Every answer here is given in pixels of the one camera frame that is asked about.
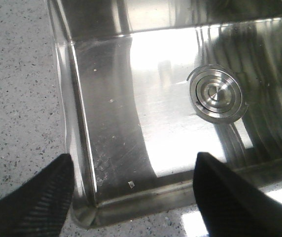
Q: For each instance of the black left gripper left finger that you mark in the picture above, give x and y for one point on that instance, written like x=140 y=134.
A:
x=39 y=207

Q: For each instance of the round steel sink drain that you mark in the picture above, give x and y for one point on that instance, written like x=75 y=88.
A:
x=216 y=94

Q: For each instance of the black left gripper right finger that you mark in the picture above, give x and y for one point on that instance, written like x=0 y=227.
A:
x=230 y=206

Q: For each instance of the stainless steel sink basin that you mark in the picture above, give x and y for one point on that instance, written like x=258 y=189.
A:
x=129 y=124

